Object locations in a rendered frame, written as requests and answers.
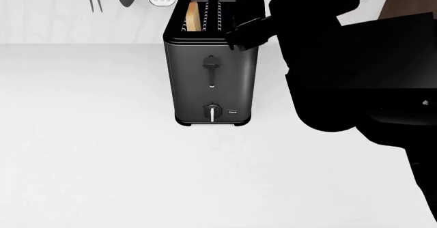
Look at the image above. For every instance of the black toaster lever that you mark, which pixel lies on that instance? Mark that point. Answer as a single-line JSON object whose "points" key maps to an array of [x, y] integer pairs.
{"points": [[211, 65]]}

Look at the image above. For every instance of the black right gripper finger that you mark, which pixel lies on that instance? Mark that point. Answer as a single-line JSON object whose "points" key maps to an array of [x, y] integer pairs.
{"points": [[251, 37], [258, 5]]}

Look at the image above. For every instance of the slice of toast bread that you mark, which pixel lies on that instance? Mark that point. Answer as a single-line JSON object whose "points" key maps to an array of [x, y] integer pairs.
{"points": [[193, 16]]}

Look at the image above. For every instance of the brown wooden panel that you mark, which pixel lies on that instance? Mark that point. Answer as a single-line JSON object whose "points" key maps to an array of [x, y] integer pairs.
{"points": [[409, 0]]}

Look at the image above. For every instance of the black toaster dial knob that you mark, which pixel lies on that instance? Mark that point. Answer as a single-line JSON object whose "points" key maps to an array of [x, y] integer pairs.
{"points": [[212, 111]]}

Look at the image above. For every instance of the black two-slot toaster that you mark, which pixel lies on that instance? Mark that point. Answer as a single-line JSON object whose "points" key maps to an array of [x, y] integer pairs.
{"points": [[191, 84]]}

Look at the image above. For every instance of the toaster cancel button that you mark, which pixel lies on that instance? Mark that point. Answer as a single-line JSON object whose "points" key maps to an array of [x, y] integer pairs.
{"points": [[233, 112]]}

